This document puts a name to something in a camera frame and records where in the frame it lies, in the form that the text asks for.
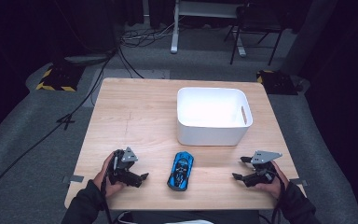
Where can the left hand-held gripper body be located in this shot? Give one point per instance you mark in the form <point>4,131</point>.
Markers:
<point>122,174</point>

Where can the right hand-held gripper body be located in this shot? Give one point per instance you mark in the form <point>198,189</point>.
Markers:
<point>262,174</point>

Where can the blue toy car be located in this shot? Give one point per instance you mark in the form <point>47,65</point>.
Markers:
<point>181,171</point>

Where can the white plastic bin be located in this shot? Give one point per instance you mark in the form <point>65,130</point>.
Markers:
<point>211,110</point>

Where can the person's right hand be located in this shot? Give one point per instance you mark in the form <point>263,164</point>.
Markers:
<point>278,185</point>

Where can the person's left hand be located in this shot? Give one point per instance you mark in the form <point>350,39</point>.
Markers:
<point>104,180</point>

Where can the grey tape piece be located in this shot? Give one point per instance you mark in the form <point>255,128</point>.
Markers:
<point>76,178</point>
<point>299,182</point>

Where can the yellow black striped base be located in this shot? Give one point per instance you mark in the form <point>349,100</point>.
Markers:
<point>60,79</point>
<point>276,84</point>

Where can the grey round stand base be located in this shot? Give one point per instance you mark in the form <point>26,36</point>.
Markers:
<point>85,59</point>

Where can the black chair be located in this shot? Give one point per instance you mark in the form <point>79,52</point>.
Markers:
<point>254,28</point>

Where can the white desk frame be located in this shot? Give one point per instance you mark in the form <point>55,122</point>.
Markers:
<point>175,34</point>

